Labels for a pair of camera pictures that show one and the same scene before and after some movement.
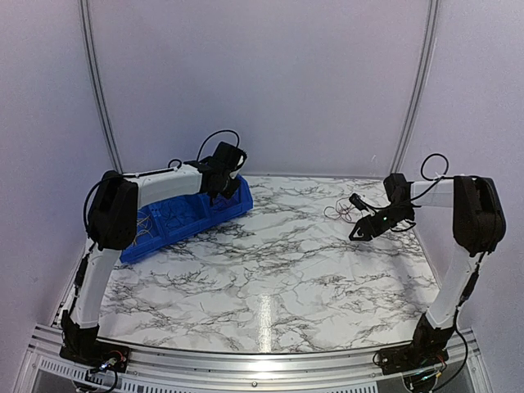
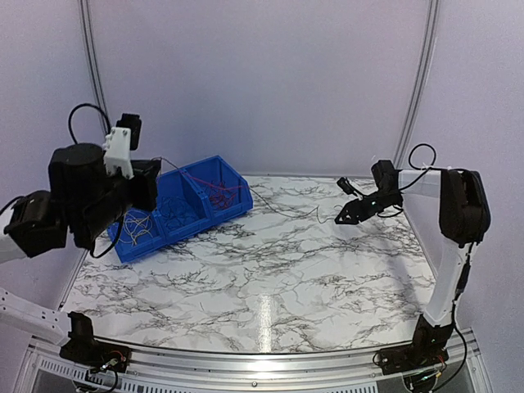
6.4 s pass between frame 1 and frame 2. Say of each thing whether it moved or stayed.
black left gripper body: moved
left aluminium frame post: stayed
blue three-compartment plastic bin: stayed
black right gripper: moved
